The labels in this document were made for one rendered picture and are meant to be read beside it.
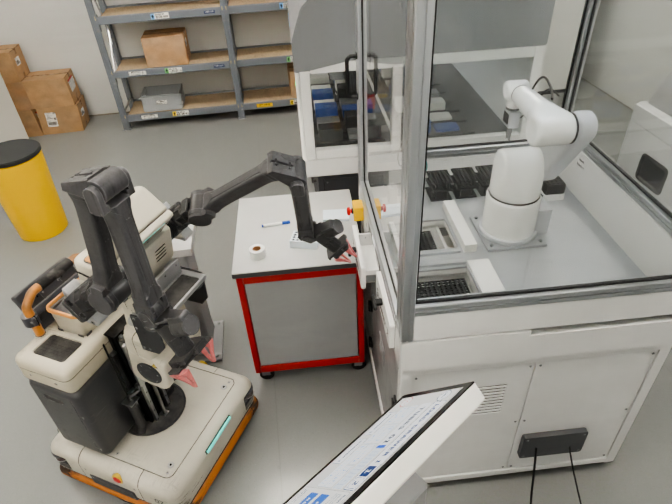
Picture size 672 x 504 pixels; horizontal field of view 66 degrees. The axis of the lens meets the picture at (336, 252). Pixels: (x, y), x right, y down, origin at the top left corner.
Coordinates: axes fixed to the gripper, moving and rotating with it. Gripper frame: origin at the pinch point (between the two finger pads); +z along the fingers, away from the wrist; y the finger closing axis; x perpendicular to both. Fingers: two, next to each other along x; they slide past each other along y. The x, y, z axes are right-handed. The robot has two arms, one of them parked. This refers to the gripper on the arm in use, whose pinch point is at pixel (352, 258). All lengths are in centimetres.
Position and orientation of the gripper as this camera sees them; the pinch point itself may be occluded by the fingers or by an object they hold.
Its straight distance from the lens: 206.0
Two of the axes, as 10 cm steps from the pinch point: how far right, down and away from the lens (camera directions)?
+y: 6.9, -6.2, -3.8
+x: -1.1, -6.0, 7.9
